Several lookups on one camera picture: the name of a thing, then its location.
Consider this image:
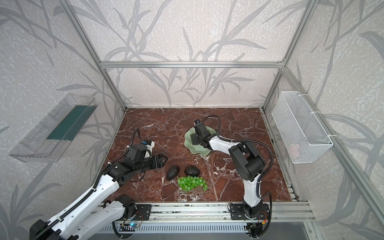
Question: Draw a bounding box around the dark avocado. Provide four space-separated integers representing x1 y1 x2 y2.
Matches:
166 165 180 181
185 165 201 177

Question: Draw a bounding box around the green grape bunch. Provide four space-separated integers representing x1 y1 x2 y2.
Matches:
177 176 208 192

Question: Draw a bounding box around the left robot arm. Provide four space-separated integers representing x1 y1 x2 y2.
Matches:
29 141 168 240

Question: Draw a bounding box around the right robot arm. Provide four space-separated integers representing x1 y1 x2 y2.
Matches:
191 120 274 220

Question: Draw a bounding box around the green scalloped fruit bowl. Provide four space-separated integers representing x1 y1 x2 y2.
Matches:
184 128 212 157

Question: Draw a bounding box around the pink item in basket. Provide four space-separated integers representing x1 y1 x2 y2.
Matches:
288 144 301 160

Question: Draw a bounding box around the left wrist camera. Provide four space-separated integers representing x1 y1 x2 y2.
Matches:
142 140 155 152

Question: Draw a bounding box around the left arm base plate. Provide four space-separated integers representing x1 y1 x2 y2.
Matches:
120 204 152 221

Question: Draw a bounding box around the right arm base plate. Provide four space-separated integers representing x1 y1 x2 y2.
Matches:
227 203 270 222

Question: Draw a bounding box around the clear plastic wall bin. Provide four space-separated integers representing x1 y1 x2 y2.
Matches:
9 94 98 163

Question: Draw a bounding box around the white wire mesh basket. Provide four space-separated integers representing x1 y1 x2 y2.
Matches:
272 91 334 164

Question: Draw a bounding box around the aluminium front rail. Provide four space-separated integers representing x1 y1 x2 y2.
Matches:
61 200 316 224

